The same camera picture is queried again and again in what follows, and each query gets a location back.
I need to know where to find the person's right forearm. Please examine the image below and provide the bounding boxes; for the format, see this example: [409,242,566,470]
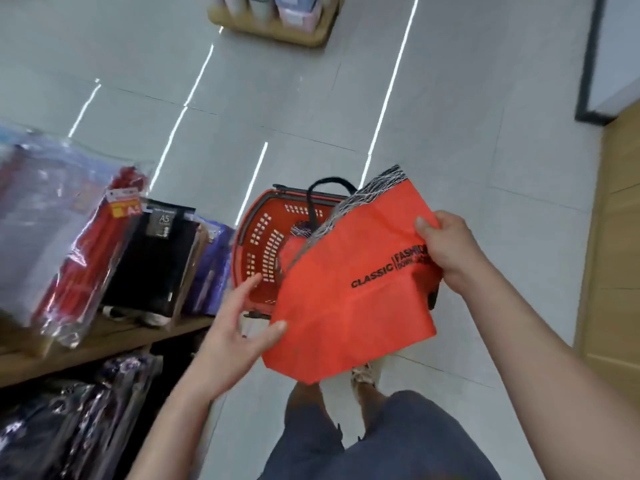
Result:
[458,267,640,480]

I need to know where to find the red shopping basket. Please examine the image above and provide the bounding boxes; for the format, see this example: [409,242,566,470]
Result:
[231,177,443,319]

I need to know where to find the white cabinet with dark edge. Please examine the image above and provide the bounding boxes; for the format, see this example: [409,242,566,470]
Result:
[574,0,640,127]

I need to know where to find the person's left hand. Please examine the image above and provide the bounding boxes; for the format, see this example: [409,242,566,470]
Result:
[188,273,290,403]

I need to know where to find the wooden panel cabinet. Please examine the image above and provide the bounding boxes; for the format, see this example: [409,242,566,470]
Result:
[574,99,640,414]

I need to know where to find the person's right leg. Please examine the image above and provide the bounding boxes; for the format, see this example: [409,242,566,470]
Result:
[340,377,502,480]

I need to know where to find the red wrapped goods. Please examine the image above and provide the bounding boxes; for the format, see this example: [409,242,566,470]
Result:
[30,165,152,352]

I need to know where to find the person's right hand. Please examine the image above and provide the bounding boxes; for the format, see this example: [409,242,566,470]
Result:
[414,209,493,298]

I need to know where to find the clear wrapped pack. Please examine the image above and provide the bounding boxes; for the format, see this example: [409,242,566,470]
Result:
[0,127,123,332]

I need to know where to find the person's leg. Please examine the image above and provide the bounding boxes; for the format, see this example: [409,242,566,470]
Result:
[258,379,347,480]
[340,377,502,480]

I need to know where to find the person's left leg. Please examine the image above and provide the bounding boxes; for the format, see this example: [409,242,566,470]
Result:
[258,379,347,480]

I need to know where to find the person's right shoe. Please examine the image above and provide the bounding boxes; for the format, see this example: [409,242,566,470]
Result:
[349,363,380,389]

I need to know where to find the red bag with black lettering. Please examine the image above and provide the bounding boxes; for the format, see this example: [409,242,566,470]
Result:
[262,165,445,386]

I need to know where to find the black wrapped bags group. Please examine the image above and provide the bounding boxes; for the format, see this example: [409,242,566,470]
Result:
[0,349,167,480]

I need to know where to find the black A5 notebook pack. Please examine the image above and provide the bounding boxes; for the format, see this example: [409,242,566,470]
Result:
[100,199,202,329]

